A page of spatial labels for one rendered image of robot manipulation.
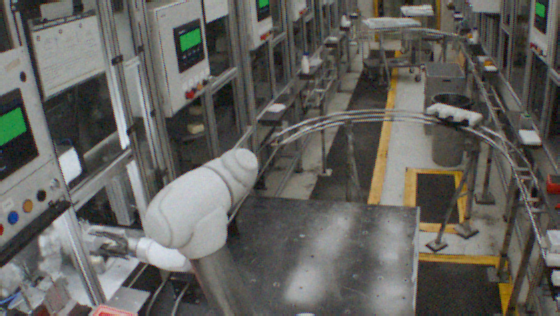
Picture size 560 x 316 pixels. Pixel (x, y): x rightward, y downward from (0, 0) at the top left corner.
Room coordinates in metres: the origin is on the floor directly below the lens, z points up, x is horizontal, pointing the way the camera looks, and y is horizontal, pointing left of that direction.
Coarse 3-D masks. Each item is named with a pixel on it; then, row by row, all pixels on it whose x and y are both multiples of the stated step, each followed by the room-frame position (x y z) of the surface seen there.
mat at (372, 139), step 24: (384, 72) 6.75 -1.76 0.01; (360, 96) 5.67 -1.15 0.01; (384, 96) 5.60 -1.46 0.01; (336, 144) 4.21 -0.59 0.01; (360, 144) 4.16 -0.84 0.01; (384, 144) 4.12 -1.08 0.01; (336, 168) 3.69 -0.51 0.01; (360, 168) 3.64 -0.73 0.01; (384, 168) 3.61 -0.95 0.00; (312, 192) 3.30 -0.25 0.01; (336, 192) 3.26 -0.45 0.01
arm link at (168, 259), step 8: (152, 248) 1.25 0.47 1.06; (160, 248) 1.24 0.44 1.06; (152, 256) 1.23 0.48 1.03; (160, 256) 1.22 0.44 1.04; (168, 256) 1.21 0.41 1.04; (176, 256) 1.21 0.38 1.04; (184, 256) 1.21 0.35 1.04; (152, 264) 1.24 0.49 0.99; (160, 264) 1.21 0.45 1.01; (168, 264) 1.20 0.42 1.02; (176, 264) 1.20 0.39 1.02; (184, 264) 1.20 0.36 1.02
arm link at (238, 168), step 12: (228, 156) 0.98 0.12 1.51; (240, 156) 0.98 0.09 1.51; (252, 156) 1.00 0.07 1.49; (216, 168) 0.96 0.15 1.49; (228, 168) 0.96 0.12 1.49; (240, 168) 0.96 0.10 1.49; (252, 168) 0.97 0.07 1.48; (228, 180) 0.94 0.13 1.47; (240, 180) 0.95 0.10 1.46; (252, 180) 0.97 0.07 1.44; (240, 192) 0.95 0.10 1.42
